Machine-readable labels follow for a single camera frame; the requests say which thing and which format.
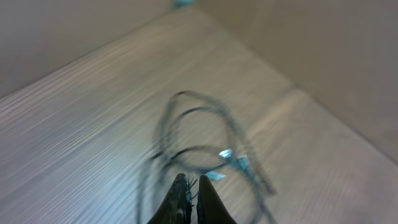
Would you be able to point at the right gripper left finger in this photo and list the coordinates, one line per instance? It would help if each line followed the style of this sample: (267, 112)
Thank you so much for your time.
(176, 208)

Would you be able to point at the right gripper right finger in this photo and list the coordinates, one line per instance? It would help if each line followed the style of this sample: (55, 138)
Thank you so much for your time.
(210, 208)

